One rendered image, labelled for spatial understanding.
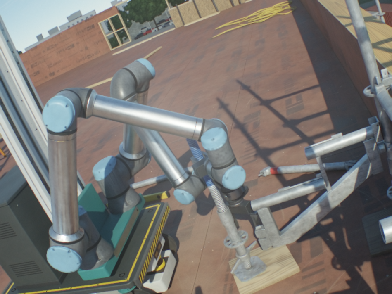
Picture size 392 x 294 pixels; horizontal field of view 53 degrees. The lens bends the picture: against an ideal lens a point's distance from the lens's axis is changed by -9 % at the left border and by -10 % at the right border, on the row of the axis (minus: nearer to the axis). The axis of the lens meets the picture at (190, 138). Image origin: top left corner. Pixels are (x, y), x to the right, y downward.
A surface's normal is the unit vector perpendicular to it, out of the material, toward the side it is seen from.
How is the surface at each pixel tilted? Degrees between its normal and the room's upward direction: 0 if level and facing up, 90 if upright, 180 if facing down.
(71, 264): 95
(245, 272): 0
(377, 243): 0
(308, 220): 90
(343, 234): 0
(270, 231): 90
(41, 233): 90
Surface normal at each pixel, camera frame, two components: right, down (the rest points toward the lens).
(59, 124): 0.00, 0.24
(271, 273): -0.39, -0.86
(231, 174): 0.40, 0.25
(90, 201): 0.90, -0.29
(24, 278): -0.17, 0.42
